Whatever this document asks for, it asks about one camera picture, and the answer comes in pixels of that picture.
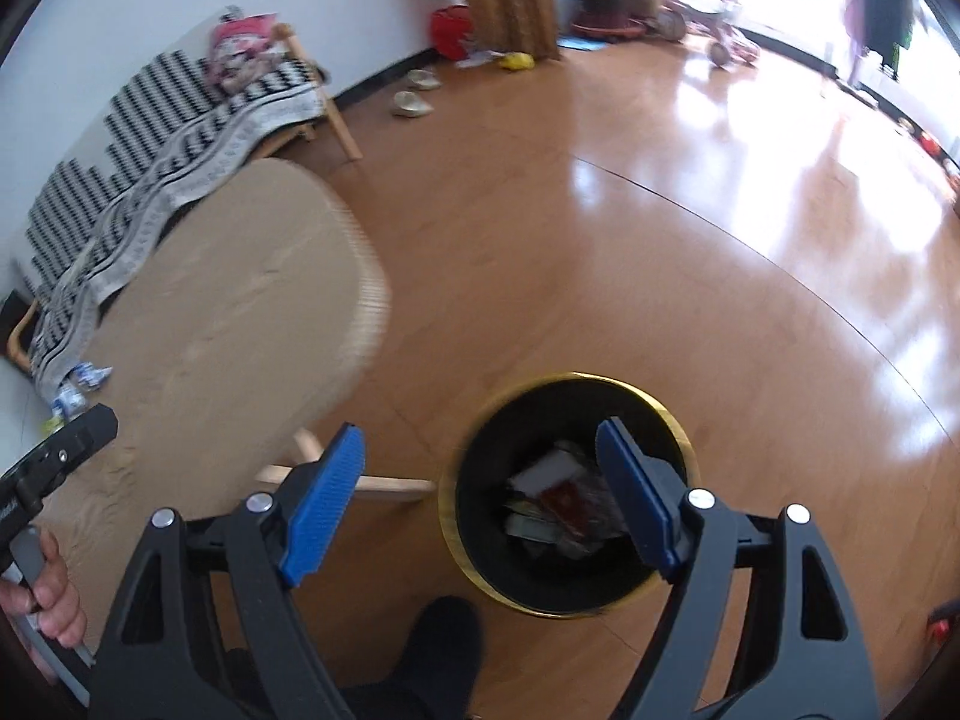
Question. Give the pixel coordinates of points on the wooden sofa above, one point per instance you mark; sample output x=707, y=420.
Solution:
x=330, y=109

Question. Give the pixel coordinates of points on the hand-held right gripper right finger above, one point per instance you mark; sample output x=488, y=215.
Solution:
x=637, y=495

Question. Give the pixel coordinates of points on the hanging dark clothes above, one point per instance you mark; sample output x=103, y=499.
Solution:
x=870, y=0

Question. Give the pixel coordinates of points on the white paper packet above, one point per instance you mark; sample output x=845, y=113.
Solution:
x=544, y=474

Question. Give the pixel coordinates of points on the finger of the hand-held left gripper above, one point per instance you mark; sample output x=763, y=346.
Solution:
x=75, y=435

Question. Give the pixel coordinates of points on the black box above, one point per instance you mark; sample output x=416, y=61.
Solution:
x=13, y=307

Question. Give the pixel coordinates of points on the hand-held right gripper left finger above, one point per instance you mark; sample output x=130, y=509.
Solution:
x=326, y=502

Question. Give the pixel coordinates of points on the person's left hand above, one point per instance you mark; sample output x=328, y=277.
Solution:
x=56, y=592

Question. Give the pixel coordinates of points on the yellow toy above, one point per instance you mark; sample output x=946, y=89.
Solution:
x=517, y=60

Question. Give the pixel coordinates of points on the brown curtain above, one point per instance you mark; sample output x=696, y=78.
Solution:
x=510, y=0

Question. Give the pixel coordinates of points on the blue white packets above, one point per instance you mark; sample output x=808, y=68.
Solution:
x=75, y=382

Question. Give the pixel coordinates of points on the black gold-rimmed bin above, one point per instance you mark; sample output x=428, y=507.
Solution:
x=495, y=540

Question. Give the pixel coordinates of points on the person's black shoe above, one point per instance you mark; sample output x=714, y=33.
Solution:
x=442, y=652

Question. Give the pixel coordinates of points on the pink tricycle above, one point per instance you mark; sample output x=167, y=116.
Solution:
x=720, y=37

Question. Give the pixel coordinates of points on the red and white packet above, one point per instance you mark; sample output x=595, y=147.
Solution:
x=570, y=502

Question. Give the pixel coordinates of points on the red black object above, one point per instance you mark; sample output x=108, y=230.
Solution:
x=943, y=622

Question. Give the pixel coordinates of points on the pink printed cushion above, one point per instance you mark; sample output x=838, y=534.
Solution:
x=240, y=45

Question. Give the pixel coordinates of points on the red bag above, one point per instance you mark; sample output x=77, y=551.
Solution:
x=450, y=30

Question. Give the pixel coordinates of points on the paper sheet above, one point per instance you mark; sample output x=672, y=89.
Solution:
x=476, y=58

